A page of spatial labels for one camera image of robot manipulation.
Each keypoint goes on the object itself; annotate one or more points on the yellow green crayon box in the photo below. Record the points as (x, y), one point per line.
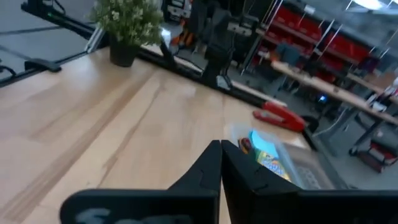
(275, 166)

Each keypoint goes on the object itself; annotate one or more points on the green potted plant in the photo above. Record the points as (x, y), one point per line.
(127, 25)

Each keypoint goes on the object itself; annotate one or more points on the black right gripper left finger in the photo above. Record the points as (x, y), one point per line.
(186, 205)

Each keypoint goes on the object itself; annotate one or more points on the red stapler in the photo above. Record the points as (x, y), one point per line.
(280, 116)

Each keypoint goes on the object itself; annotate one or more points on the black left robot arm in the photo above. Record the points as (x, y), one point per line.
(217, 46)

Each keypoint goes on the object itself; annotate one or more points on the wooden workbench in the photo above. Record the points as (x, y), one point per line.
(326, 87)

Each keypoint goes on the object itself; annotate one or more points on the clear plastic pencil box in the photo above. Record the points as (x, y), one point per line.
(292, 155)

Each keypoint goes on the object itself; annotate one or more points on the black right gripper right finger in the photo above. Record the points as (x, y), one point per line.
(280, 205)

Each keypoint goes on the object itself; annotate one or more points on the shelf with red bins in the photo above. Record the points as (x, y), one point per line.
(311, 28)

